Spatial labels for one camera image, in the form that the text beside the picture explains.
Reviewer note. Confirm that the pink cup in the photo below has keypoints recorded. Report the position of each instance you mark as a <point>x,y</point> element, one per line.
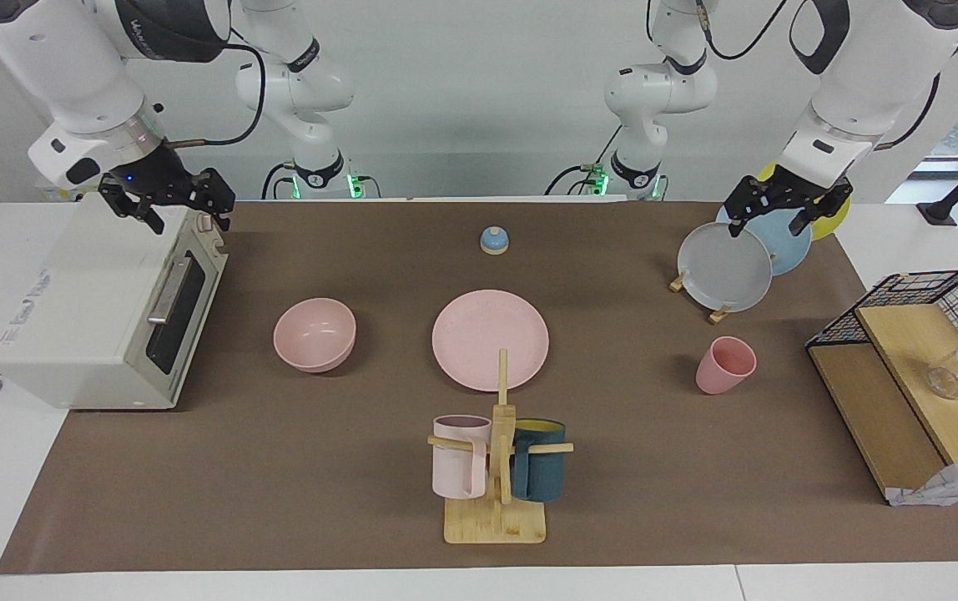
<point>717,376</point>

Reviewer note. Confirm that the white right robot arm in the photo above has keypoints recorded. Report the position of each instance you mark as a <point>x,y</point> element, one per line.
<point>70,67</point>

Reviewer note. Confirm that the grey plate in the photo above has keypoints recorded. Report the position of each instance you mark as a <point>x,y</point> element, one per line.
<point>721,271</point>

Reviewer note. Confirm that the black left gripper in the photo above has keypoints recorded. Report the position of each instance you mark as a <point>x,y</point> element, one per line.
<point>800,190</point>

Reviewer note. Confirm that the clear glass cup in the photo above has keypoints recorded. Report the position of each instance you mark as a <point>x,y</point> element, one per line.
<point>945,382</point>

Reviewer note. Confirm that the dark teal mug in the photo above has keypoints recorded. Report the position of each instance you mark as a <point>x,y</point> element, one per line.
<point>542,476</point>

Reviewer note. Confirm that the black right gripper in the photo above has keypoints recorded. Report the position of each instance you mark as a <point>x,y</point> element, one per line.
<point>158,177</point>

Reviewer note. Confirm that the pink plate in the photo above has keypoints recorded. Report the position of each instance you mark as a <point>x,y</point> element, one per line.
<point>479,334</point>

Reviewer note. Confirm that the pink bowl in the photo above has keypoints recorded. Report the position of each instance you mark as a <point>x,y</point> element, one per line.
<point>314,334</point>

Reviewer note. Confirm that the wooden mug rack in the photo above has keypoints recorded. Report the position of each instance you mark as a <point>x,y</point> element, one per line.
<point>496,522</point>

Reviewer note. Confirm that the wooden plate rack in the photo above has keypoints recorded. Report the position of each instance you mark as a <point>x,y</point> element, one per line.
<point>718,315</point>

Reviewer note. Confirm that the white toaster oven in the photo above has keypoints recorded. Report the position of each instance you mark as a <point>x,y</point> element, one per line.
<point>78,300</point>

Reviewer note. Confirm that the light pink mug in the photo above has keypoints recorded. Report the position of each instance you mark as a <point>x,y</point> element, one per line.
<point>456,472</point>

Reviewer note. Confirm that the blue bell with wooden base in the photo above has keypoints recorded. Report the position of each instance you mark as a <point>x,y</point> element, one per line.
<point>495,242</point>

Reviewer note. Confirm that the light blue plate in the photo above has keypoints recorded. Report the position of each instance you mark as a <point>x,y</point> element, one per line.
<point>788,246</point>

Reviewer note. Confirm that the brown table mat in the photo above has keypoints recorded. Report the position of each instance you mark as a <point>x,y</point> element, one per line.
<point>320,467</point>

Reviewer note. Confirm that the yellow plate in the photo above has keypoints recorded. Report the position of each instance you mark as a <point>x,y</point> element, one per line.
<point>831,224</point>

